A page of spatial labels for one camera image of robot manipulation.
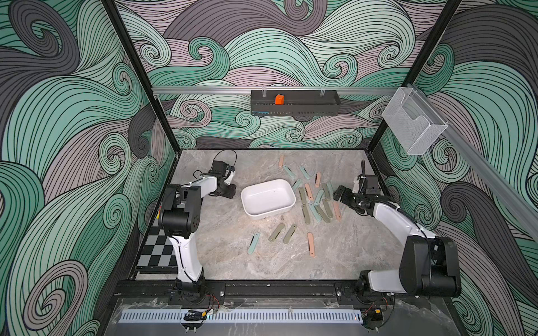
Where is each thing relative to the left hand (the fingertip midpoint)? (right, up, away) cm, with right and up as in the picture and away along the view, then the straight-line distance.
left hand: (228, 189), depth 102 cm
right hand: (+54, -3, -11) cm, 55 cm away
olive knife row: (+37, -9, -7) cm, 39 cm away
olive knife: (+23, -17, -14) cm, 32 cm away
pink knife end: (+52, -9, -7) cm, 54 cm away
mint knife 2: (+40, +8, +8) cm, 42 cm away
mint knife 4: (+41, -10, -7) cm, 43 cm away
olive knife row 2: (+45, -11, -7) cm, 47 cm away
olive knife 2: (+29, -17, -13) cm, 36 cm away
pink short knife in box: (+46, +4, +5) cm, 47 cm away
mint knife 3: (+34, +2, +2) cm, 34 cm away
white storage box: (+20, -4, -4) cm, 20 cm away
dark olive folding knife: (+49, -1, +1) cm, 49 cm away
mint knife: (+14, -21, -16) cm, 30 cm away
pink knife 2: (+27, +14, +13) cm, 34 cm away
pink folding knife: (+40, +1, +2) cm, 40 cm away
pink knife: (+38, -19, -15) cm, 45 cm away
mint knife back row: (+32, +9, +9) cm, 34 cm away
